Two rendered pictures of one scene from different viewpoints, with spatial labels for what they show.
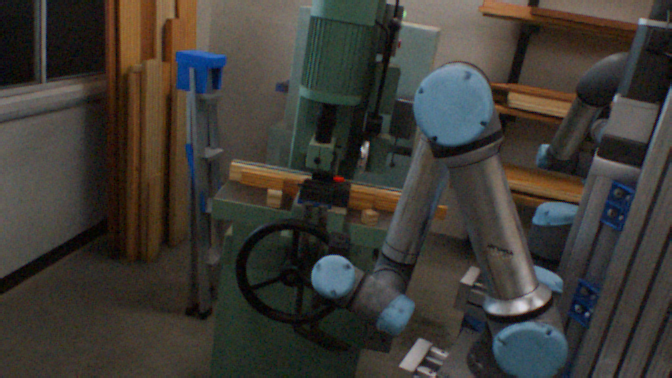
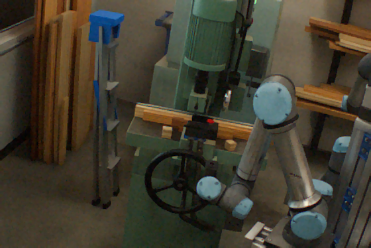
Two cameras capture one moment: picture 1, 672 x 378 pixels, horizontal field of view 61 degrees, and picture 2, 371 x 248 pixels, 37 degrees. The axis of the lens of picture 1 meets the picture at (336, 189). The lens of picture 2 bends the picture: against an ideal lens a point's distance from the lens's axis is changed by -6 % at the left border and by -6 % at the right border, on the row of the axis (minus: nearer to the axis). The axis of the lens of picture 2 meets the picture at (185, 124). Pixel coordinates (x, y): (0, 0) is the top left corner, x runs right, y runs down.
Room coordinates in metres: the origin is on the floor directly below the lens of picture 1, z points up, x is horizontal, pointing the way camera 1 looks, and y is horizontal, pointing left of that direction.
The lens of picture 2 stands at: (-0.76, 0.08, 1.93)
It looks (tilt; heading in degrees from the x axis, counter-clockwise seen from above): 23 degrees down; 1
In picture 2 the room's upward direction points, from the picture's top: 10 degrees clockwise
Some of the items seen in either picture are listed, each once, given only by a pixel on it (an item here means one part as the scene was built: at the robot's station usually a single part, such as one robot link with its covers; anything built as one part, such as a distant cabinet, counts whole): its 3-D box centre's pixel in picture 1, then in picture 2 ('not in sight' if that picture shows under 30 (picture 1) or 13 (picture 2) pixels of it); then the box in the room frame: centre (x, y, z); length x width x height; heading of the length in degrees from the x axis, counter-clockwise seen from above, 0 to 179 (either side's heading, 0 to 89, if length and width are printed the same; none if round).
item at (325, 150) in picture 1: (321, 154); (198, 100); (1.64, 0.06, 1.03); 0.14 x 0.07 x 0.09; 179
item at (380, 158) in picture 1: (373, 152); (234, 95); (1.80, -0.10, 1.02); 0.09 x 0.07 x 0.12; 89
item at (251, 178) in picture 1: (343, 195); (212, 128); (1.62, -0.02, 0.92); 0.62 x 0.02 x 0.04; 89
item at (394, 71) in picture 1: (384, 88); (241, 52); (1.83, -0.09, 1.23); 0.09 x 0.08 x 0.15; 179
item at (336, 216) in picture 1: (319, 216); (197, 144); (1.43, 0.03, 0.92); 0.15 x 0.13 x 0.09; 89
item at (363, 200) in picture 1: (336, 195); (208, 128); (1.58, 0.00, 0.93); 0.22 x 0.01 x 0.06; 89
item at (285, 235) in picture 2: (509, 349); (305, 226); (1.01, -0.40, 0.87); 0.15 x 0.15 x 0.10
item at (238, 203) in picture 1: (320, 220); (197, 146); (1.51, 0.03, 0.87); 0.61 x 0.30 x 0.06; 89
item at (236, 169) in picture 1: (327, 188); (201, 123); (1.64, 0.03, 0.93); 0.60 x 0.02 x 0.05; 89
